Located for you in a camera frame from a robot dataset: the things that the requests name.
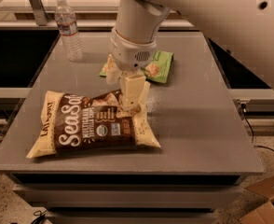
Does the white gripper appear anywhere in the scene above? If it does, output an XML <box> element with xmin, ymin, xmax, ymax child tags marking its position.
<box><xmin>106</xmin><ymin>28</ymin><xmax>157</xmax><ymax>110</ymax></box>

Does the brown sea salt chip bag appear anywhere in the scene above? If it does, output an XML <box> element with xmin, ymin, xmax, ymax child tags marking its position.
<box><xmin>27</xmin><ymin>89</ymin><xmax>160</xmax><ymax>159</ymax></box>

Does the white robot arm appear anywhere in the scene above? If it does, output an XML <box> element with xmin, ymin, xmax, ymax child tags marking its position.
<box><xmin>107</xmin><ymin>0</ymin><xmax>274</xmax><ymax>110</ymax></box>

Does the green snack bag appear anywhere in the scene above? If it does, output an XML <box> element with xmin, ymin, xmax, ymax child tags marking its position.
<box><xmin>99</xmin><ymin>49</ymin><xmax>175</xmax><ymax>84</ymax></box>

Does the clear plastic water bottle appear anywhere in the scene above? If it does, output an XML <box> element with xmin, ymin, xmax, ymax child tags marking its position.
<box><xmin>54</xmin><ymin>0</ymin><xmax>83</xmax><ymax>62</ymax></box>

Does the grey drawer cabinet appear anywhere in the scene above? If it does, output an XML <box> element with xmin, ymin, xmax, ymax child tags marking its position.
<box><xmin>0</xmin><ymin>32</ymin><xmax>264</xmax><ymax>224</ymax></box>

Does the brown cardboard box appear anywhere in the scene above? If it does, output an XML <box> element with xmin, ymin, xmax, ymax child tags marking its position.
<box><xmin>240</xmin><ymin>176</ymin><xmax>274</xmax><ymax>224</ymax></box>

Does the black cable on floor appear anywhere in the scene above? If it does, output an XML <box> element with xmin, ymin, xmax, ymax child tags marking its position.
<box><xmin>240</xmin><ymin>103</ymin><xmax>274</xmax><ymax>156</ymax></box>

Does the metal window frame rail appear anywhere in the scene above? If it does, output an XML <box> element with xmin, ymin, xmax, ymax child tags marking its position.
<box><xmin>0</xmin><ymin>0</ymin><xmax>194</xmax><ymax>30</ymax></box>

